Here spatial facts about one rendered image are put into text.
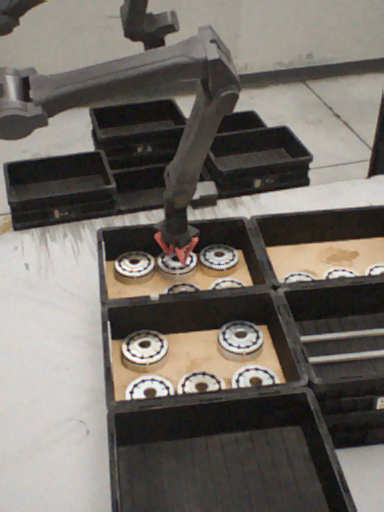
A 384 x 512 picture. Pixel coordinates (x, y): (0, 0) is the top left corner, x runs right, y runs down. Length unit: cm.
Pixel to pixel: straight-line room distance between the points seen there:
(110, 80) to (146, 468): 72
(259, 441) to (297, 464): 9
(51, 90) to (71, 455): 78
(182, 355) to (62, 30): 316
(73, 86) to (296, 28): 373
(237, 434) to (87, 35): 340
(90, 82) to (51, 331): 82
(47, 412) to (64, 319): 31
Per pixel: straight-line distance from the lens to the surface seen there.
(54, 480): 155
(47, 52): 449
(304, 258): 186
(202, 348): 158
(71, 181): 286
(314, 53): 500
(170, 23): 193
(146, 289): 174
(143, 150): 303
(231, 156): 301
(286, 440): 143
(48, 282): 200
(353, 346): 163
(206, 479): 137
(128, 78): 122
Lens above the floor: 195
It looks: 37 degrees down
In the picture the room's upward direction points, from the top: straight up
